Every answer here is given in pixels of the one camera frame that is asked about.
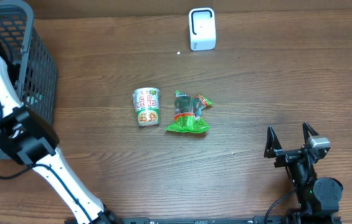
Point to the green chip bag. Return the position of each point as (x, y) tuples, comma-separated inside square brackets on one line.
[(187, 113)]

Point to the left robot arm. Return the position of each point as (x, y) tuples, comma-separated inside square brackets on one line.
[(29, 140)]

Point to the grey plastic shopping basket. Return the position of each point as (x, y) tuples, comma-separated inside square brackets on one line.
[(35, 75)]

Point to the cup noodles container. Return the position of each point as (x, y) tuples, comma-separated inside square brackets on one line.
[(146, 104)]

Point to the white barcode scanner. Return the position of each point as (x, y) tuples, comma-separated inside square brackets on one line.
[(202, 29)]

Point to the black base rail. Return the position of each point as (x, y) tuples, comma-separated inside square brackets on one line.
[(254, 220)]

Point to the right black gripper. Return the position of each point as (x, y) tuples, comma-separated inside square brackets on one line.
[(272, 146)]

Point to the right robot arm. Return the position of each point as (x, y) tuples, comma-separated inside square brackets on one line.
[(318, 198)]

